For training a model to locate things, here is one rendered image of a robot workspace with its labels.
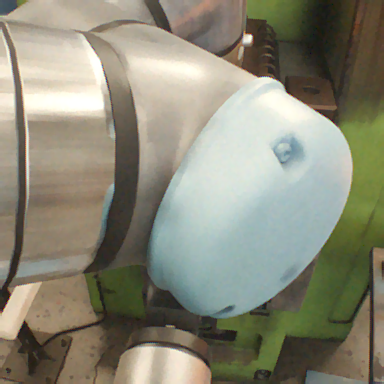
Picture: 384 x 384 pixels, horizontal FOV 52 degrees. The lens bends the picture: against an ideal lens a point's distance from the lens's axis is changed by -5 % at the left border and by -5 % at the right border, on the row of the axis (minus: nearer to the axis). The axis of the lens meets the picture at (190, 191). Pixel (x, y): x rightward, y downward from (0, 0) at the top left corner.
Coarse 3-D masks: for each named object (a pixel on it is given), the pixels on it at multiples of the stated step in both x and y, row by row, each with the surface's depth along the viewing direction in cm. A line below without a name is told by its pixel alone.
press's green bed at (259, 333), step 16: (224, 320) 102; (240, 320) 101; (256, 320) 100; (272, 320) 99; (288, 320) 98; (208, 336) 120; (224, 336) 120; (240, 336) 115; (256, 336) 114; (272, 336) 105; (224, 352) 120; (240, 352) 120; (256, 352) 117; (272, 352) 111; (224, 368) 121; (240, 368) 120; (256, 368) 118; (272, 368) 118
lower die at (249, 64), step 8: (248, 24) 95; (256, 24) 95; (248, 32) 90; (256, 32) 90; (256, 40) 86; (248, 48) 83; (256, 48) 83; (248, 56) 79; (256, 56) 79; (248, 64) 76; (256, 64) 76; (248, 72) 73; (264, 72) 74
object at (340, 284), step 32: (352, 0) 71; (352, 32) 71; (352, 64) 74; (352, 96) 79; (352, 128) 83; (352, 160) 88; (352, 192) 94; (352, 224) 101; (320, 256) 110; (352, 256) 108; (320, 288) 119; (352, 288) 118; (320, 320) 130; (352, 320) 128
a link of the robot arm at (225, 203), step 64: (0, 64) 8; (64, 64) 9; (128, 64) 10; (192, 64) 12; (0, 128) 8; (64, 128) 9; (128, 128) 10; (192, 128) 11; (256, 128) 10; (320, 128) 11; (0, 192) 8; (64, 192) 9; (128, 192) 10; (192, 192) 10; (256, 192) 10; (320, 192) 12; (0, 256) 8; (64, 256) 10; (128, 256) 11; (192, 256) 10; (256, 256) 11
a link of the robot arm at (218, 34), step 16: (160, 0) 21; (176, 0) 22; (192, 0) 22; (208, 0) 23; (224, 0) 24; (240, 0) 25; (176, 16) 22; (192, 16) 23; (208, 16) 24; (224, 16) 25; (240, 16) 27; (176, 32) 23; (192, 32) 24; (208, 32) 26; (224, 32) 27; (240, 32) 28; (208, 48) 27; (224, 48) 28
